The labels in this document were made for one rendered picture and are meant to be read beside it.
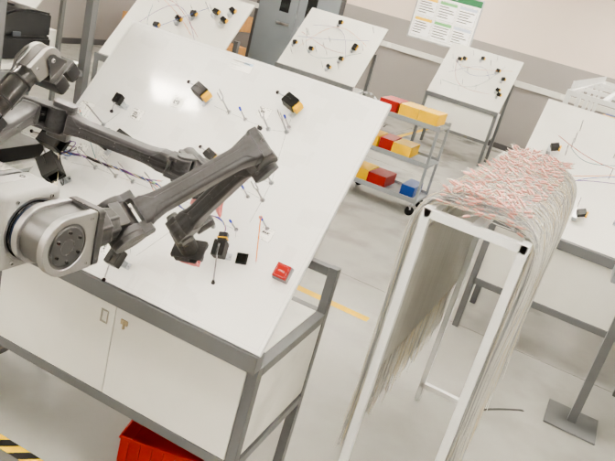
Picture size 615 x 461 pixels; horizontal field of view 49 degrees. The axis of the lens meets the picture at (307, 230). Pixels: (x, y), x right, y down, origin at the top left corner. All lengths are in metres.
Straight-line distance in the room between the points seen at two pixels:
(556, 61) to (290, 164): 10.79
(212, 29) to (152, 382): 4.61
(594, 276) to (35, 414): 3.41
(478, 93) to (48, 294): 9.04
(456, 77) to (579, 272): 6.85
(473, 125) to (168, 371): 8.87
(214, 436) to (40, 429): 0.95
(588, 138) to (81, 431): 3.78
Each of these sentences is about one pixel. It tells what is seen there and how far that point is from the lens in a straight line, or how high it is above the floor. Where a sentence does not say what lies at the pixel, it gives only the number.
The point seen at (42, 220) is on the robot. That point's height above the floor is 1.49.
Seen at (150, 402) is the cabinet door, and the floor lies 0.47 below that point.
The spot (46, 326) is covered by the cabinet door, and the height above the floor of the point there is 0.55.
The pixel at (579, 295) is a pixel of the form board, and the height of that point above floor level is 0.56.
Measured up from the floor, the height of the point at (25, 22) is 1.60.
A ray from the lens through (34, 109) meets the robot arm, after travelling 2.06.
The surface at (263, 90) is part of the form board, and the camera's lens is 2.64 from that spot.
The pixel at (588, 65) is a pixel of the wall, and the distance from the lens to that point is 12.95.
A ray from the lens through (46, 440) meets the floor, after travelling 3.13.
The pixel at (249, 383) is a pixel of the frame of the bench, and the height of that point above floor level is 0.74.
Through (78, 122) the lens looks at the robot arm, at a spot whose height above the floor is 1.47.
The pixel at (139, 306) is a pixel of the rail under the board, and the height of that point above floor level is 0.84.
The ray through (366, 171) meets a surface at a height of 0.28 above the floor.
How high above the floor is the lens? 2.01
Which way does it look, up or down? 20 degrees down
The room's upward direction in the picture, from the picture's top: 15 degrees clockwise
